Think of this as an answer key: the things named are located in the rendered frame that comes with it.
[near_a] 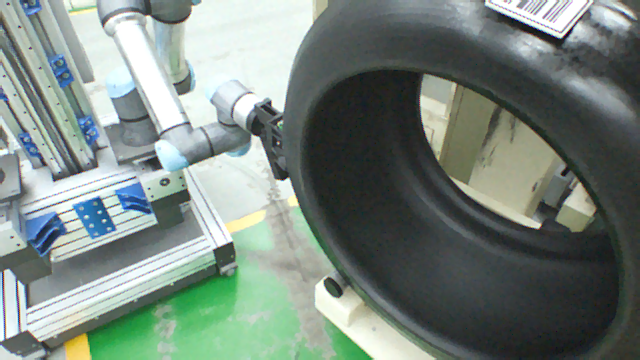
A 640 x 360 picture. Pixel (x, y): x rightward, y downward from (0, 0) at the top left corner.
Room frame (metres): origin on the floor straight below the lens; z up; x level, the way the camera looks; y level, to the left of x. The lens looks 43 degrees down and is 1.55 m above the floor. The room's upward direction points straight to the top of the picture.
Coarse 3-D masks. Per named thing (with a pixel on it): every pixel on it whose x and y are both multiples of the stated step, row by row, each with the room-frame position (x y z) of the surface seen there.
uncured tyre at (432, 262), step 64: (384, 0) 0.40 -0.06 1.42; (448, 0) 0.35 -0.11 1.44; (320, 64) 0.43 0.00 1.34; (384, 64) 0.37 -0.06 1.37; (448, 64) 0.32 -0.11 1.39; (512, 64) 0.29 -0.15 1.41; (576, 64) 0.27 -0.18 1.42; (320, 128) 0.58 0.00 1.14; (384, 128) 0.66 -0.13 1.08; (576, 128) 0.25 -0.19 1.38; (320, 192) 0.46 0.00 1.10; (384, 192) 0.59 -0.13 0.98; (448, 192) 0.57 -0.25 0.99; (384, 256) 0.47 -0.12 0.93; (448, 256) 0.48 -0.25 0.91; (512, 256) 0.46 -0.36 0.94; (576, 256) 0.41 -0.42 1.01; (448, 320) 0.35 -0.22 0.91; (512, 320) 0.33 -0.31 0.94; (576, 320) 0.30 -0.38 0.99
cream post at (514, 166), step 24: (504, 120) 0.62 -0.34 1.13; (504, 144) 0.61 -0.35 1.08; (528, 144) 0.59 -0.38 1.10; (480, 168) 0.63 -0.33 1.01; (504, 168) 0.60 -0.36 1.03; (528, 168) 0.57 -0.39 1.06; (552, 168) 0.59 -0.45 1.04; (480, 192) 0.62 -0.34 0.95; (504, 192) 0.59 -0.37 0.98; (528, 192) 0.56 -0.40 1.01; (528, 216) 0.60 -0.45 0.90
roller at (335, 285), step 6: (336, 270) 0.44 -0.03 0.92; (330, 276) 0.43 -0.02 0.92; (336, 276) 0.43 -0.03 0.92; (324, 282) 0.43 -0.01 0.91; (330, 282) 0.42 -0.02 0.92; (336, 282) 0.42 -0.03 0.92; (342, 282) 0.42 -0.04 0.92; (330, 288) 0.42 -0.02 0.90; (336, 288) 0.41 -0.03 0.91; (342, 288) 0.41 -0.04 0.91; (348, 288) 0.42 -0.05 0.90; (330, 294) 0.42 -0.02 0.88; (336, 294) 0.41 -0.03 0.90; (342, 294) 0.41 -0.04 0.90
